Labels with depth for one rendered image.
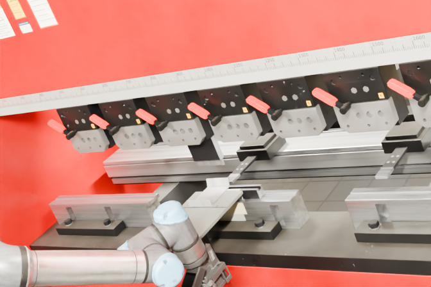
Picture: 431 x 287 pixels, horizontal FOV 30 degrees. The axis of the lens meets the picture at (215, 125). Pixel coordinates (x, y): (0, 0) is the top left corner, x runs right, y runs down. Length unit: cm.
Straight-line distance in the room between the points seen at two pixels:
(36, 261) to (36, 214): 128
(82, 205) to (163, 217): 93
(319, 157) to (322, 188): 195
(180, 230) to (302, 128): 41
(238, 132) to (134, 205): 60
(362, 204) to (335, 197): 213
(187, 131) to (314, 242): 47
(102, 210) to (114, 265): 101
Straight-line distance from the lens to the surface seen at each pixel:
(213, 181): 242
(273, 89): 204
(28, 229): 298
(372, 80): 190
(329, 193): 432
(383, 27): 183
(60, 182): 307
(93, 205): 279
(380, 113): 195
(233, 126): 217
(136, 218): 268
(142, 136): 241
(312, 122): 203
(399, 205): 208
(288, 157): 251
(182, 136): 231
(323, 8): 187
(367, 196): 213
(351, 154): 239
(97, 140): 255
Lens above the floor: 198
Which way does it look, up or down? 20 degrees down
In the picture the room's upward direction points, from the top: 23 degrees counter-clockwise
